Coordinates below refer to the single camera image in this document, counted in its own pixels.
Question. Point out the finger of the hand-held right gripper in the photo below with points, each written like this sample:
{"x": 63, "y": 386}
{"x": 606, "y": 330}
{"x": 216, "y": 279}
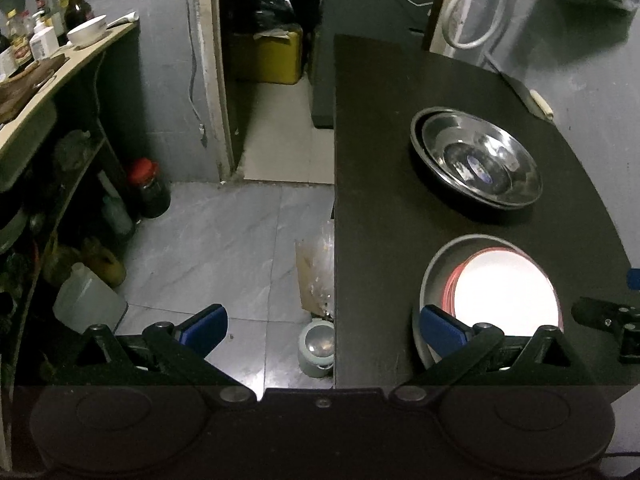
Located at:
{"x": 607, "y": 320}
{"x": 634, "y": 280}

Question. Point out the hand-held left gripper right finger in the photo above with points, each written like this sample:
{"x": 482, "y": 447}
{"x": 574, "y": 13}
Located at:
{"x": 442, "y": 329}

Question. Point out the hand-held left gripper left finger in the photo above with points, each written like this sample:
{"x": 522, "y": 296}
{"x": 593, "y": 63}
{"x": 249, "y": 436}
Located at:
{"x": 202, "y": 327}

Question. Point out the white plate with red rim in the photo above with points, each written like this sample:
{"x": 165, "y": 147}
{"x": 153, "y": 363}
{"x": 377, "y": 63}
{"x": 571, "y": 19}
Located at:
{"x": 505, "y": 295}

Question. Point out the steel plate with sticker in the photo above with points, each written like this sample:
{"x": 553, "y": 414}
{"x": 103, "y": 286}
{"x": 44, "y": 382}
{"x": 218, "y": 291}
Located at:
{"x": 480, "y": 160}

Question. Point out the steel bowl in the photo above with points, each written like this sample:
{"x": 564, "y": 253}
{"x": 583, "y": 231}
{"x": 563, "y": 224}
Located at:
{"x": 417, "y": 140}

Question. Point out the yellow oil jug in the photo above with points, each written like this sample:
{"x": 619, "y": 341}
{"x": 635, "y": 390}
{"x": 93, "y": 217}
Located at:
{"x": 107, "y": 262}

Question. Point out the white plastic jug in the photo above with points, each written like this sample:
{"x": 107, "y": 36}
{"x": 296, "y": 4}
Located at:
{"x": 87, "y": 297}

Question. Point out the clear plastic bag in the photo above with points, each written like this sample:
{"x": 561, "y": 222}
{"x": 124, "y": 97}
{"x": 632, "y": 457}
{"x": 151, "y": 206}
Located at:
{"x": 317, "y": 270}

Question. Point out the greenish plastic bottle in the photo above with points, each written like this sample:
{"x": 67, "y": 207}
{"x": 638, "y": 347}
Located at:
{"x": 117, "y": 212}

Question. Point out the dark jar with red cap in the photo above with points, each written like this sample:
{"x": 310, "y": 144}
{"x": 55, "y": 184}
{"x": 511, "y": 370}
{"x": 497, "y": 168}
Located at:
{"x": 149, "y": 190}

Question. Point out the yellow box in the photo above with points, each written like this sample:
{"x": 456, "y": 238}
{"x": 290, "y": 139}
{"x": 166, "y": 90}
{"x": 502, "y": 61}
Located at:
{"x": 272, "y": 57}

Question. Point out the beige kitchen counter shelf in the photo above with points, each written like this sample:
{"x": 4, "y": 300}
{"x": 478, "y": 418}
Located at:
{"x": 75, "y": 57}

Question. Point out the wooden cutting board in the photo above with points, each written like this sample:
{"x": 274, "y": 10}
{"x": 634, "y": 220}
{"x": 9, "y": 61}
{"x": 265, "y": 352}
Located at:
{"x": 27, "y": 85}

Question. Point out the dark cabinet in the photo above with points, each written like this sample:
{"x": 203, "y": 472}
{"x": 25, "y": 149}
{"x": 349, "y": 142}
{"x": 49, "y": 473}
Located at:
{"x": 370, "y": 35}

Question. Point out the white ceramic bowl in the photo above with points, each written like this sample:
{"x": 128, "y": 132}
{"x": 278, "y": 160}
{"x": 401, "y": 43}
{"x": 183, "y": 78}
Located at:
{"x": 87, "y": 30}

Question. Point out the black plastic bag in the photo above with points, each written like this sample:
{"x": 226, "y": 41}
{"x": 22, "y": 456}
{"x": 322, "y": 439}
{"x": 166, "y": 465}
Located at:
{"x": 267, "y": 7}

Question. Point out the white pump bottle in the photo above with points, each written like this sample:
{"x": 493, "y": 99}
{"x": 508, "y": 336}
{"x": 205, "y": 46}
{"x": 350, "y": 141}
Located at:
{"x": 44, "y": 37}

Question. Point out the jar with red label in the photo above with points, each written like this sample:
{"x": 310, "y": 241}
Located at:
{"x": 21, "y": 45}

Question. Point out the dark glass bottle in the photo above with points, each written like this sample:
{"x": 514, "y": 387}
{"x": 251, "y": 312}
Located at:
{"x": 77, "y": 7}

